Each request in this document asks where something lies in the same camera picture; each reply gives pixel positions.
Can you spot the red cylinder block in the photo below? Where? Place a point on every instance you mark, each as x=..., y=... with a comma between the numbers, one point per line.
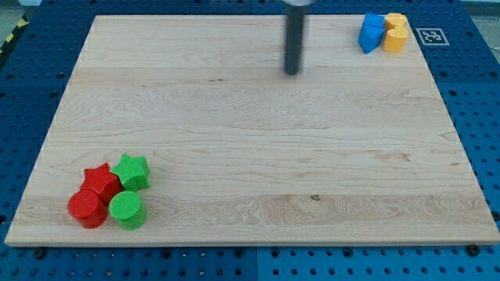
x=86, y=207

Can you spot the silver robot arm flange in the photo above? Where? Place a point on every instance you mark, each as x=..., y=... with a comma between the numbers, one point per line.
x=299, y=3

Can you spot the light wooden board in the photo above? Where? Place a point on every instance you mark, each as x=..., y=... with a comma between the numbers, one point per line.
x=356, y=150

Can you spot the red star block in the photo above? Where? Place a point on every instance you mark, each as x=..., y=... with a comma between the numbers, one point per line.
x=103, y=182

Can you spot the white fiducial marker tag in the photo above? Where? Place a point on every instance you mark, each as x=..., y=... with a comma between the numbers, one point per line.
x=430, y=36

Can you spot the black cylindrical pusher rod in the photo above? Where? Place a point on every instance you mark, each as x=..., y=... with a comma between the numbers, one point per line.
x=293, y=37

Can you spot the green star block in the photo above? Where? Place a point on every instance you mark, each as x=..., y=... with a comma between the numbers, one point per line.
x=133, y=172

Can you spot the green cylinder block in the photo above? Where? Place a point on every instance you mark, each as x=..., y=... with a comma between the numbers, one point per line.
x=128, y=210

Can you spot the blue triangle block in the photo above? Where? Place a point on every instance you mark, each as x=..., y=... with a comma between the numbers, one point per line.
x=370, y=38

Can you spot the black and yellow striped tape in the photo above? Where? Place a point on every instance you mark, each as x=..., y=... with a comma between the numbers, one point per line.
x=14, y=35

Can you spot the blue cube block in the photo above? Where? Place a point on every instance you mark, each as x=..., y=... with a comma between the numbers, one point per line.
x=373, y=20

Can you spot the yellow heart block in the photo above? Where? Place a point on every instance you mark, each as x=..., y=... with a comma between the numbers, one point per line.
x=395, y=39

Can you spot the yellow hexagon block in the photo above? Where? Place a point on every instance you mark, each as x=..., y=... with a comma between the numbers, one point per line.
x=394, y=19

